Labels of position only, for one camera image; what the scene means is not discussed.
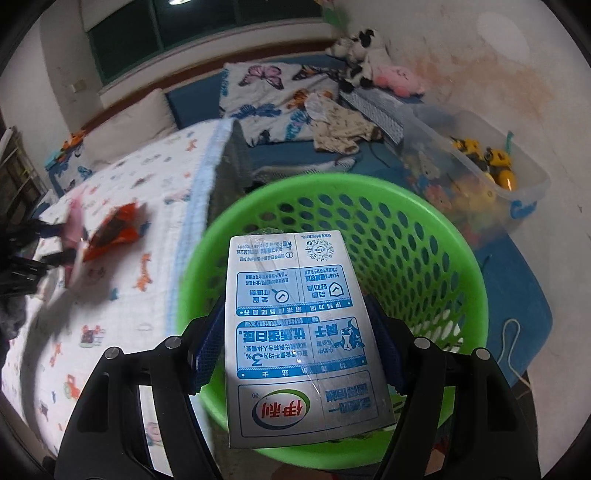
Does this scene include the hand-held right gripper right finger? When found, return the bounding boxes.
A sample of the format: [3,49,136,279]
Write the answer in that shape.
[367,295,541,480]

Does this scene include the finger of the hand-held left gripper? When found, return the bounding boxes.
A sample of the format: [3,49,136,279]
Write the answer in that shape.
[34,248,78,274]
[25,219,71,239]

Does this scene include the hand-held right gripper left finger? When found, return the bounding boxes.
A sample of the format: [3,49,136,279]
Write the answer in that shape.
[54,300,228,480]

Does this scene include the pink snack packet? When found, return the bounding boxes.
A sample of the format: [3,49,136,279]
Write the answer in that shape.
[60,191,93,284]

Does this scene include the orange snack wrapper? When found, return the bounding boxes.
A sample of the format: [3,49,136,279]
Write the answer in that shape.
[83,203,139,261]

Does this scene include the blue and white milk carton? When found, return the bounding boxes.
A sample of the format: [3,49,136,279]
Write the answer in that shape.
[226,230,398,449]

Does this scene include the green plastic basket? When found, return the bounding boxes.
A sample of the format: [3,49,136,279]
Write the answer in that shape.
[175,174,489,472]

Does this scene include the small butterfly print pillow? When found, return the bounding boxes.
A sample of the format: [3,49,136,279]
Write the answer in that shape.
[46,161,93,195]

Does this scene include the wooden shelf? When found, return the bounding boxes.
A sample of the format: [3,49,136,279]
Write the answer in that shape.
[0,129,47,208]

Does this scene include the orange toys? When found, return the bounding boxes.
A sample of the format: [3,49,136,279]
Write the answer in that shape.
[46,131,88,169]

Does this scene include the white pillow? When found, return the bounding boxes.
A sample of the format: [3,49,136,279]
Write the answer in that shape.
[83,88,178,162]

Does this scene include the blue floor mat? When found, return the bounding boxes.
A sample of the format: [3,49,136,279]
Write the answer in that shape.
[471,222,554,384]

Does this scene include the blue mattress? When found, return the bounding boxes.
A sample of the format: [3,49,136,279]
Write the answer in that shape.
[166,55,416,176]

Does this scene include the clear storage bin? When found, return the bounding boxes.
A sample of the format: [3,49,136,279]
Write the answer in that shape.
[402,104,552,241]

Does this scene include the yellow toy vehicle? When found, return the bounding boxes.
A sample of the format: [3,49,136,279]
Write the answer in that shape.
[452,137,515,190]

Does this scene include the patterned baby clothes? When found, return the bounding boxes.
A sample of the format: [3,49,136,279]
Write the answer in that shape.
[307,90,382,155]

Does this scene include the grey striped cloth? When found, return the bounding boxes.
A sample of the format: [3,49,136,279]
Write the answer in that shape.
[342,88,407,146]

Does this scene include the green framed window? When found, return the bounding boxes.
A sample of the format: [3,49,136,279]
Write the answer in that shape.
[81,0,324,86]

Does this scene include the large butterfly print pillow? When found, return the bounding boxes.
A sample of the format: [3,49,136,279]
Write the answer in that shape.
[221,62,361,144]

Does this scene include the pink plush toy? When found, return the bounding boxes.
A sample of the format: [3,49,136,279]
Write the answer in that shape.
[373,65,428,97]

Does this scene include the black and white plush toy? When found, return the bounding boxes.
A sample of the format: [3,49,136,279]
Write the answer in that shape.
[325,28,393,90]

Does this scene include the white cable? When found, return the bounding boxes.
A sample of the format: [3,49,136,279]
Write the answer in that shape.
[501,318,532,393]

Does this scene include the green wall decoration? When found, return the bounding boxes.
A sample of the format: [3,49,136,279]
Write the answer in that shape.
[318,0,352,28]

